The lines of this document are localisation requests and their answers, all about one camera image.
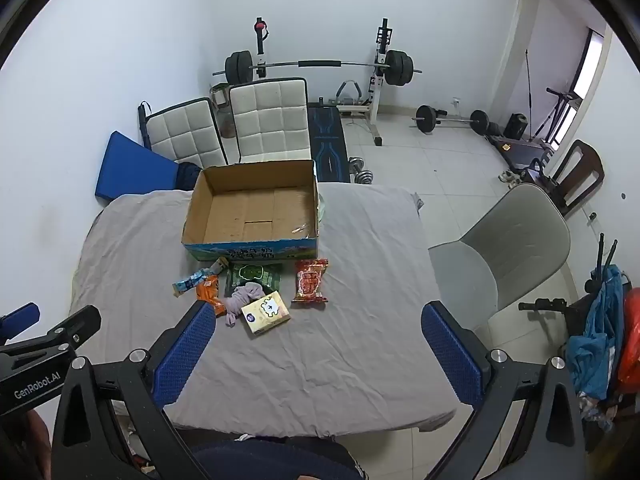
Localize barbell with black plates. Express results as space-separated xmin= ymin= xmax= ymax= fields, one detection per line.
xmin=211 ymin=50 xmax=423 ymax=86

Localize blue white snack packet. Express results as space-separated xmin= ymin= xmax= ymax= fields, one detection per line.
xmin=172 ymin=257 xmax=230 ymax=297

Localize black exercise stand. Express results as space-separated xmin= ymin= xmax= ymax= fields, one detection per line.
xmin=532 ymin=87 xmax=581 ymax=141

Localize brown wooden chair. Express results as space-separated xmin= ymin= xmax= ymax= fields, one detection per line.
xmin=537 ymin=140 xmax=606 ymax=216

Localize person's dark clothing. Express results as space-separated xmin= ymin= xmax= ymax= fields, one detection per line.
xmin=190 ymin=437 xmax=371 ymax=480

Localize grey tablecloth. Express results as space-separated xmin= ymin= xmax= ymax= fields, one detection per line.
xmin=70 ymin=183 xmax=457 ymax=436

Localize red snack packet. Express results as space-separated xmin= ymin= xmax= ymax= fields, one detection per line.
xmin=291 ymin=258 xmax=329 ymax=304

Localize white barbell rack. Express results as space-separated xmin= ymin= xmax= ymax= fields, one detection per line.
xmin=250 ymin=17 xmax=396 ymax=147

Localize person's left hand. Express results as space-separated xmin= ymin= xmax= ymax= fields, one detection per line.
xmin=22 ymin=407 xmax=53 ymax=480

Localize grey plastic chair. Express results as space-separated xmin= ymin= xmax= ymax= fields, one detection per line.
xmin=427 ymin=183 xmax=572 ymax=331

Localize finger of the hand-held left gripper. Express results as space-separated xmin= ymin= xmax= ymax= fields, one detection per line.
xmin=0 ymin=302 xmax=41 ymax=343
xmin=27 ymin=305 xmax=102 ymax=358

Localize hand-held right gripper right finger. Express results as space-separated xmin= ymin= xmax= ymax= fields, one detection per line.
xmin=421 ymin=301 xmax=587 ymax=480

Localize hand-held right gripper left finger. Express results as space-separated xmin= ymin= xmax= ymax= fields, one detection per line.
xmin=51 ymin=301 xmax=217 ymax=480

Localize black treadmill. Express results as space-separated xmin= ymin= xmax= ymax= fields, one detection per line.
xmin=487 ymin=135 xmax=553 ymax=171

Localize short barbell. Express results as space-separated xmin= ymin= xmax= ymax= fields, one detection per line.
xmin=411 ymin=105 xmax=491 ymax=136

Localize dark blue garment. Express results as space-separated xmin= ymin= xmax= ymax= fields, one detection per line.
xmin=176 ymin=161 xmax=202 ymax=192

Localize yellow tissue pack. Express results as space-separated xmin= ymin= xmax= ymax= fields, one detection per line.
xmin=241 ymin=290 xmax=292 ymax=337

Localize black weight bench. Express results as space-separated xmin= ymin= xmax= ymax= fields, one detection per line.
xmin=306 ymin=105 xmax=351 ymax=183

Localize orange snack packet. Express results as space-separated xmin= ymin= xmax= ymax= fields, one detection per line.
xmin=195 ymin=275 xmax=227 ymax=317

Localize white quilted chair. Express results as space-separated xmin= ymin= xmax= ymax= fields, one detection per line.
xmin=229 ymin=77 xmax=312 ymax=163
xmin=145 ymin=97 xmax=230 ymax=170

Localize blue foam mat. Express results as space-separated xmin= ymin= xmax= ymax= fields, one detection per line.
xmin=95 ymin=131 xmax=181 ymax=205

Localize green snack packet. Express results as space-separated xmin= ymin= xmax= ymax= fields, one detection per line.
xmin=223 ymin=263 xmax=281 ymax=297

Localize black handlebar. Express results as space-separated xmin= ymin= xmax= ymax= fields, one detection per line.
xmin=517 ymin=297 xmax=568 ymax=312

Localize black speaker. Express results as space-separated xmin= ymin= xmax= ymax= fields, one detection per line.
xmin=502 ymin=112 xmax=529 ymax=140

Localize grey bench handle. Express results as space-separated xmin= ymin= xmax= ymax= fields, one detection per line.
xmin=335 ymin=80 xmax=368 ymax=111

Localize red bag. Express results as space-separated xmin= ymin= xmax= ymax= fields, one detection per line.
xmin=615 ymin=287 xmax=640 ymax=396

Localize black leaning pole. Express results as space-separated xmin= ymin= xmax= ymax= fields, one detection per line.
xmin=524 ymin=50 xmax=535 ymax=131

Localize black antennas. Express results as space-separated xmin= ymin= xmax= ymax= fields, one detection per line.
xmin=594 ymin=232 xmax=619 ymax=282

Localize blue clothing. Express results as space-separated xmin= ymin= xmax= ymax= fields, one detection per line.
xmin=565 ymin=265 xmax=626 ymax=401

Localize cardboard box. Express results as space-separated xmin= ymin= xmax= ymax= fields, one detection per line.
xmin=181 ymin=160 xmax=320 ymax=264

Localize purple sock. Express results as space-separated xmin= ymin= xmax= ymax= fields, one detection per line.
xmin=222 ymin=282 xmax=266 ymax=329

